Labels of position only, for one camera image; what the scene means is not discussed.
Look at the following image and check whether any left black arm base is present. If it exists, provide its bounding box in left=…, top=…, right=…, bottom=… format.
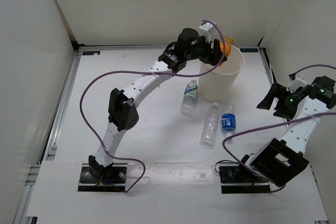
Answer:
left=78, top=163, right=128, bottom=193

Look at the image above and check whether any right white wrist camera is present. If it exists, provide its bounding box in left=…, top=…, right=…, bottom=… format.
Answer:
left=286, top=73, right=307, bottom=93

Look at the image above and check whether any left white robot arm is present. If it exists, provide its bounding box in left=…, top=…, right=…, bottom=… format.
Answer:
left=89, top=28, right=226, bottom=182

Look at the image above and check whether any aluminium table frame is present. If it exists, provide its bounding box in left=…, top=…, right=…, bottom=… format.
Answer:
left=15, top=47, right=328, bottom=223

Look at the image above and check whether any white round bin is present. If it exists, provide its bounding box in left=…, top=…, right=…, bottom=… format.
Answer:
left=198, top=46, right=245, bottom=102

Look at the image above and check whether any black XDOF label right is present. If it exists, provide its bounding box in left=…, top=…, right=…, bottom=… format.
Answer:
left=239, top=48, right=259, bottom=53

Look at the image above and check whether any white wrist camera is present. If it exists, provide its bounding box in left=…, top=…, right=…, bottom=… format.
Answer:
left=286, top=73, right=307, bottom=93
left=198, top=23, right=215, bottom=42

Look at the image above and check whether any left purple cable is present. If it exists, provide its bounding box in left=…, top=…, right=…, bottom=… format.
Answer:
left=80, top=19, right=228, bottom=193

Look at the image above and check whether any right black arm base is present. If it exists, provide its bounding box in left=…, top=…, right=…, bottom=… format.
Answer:
left=219, top=164, right=270, bottom=194

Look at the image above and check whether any black XDOF label left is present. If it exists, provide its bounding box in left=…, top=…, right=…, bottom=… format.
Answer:
left=82, top=51, right=100, bottom=56

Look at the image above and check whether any clear bottle blue label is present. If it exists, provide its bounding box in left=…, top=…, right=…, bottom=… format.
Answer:
left=221, top=100, right=236, bottom=137

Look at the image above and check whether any purple cable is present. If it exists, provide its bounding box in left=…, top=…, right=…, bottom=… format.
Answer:
left=222, top=63, right=336, bottom=192
left=80, top=19, right=228, bottom=193

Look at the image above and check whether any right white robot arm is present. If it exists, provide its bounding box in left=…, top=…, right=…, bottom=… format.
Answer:
left=236, top=76, right=335, bottom=187

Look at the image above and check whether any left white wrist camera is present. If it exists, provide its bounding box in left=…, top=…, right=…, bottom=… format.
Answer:
left=198, top=23, right=215, bottom=42

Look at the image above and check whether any orange juice bottle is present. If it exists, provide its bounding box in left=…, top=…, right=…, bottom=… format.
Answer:
left=220, top=36, right=235, bottom=59

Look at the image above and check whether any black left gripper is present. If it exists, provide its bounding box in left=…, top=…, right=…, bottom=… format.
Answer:
left=185, top=35, right=227, bottom=67

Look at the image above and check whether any clear unlabeled plastic bottle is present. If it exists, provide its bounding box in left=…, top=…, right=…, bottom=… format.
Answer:
left=200, top=102, right=219, bottom=148

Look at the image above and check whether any clear bottle green white label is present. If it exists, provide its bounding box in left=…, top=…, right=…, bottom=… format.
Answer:
left=181, top=80, right=198, bottom=116

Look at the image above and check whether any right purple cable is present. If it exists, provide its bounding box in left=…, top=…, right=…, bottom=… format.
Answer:
left=222, top=63, right=336, bottom=192

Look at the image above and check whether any black xdof label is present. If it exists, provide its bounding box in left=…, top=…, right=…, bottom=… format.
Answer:
left=82, top=51, right=100, bottom=56
left=239, top=48, right=259, bottom=53

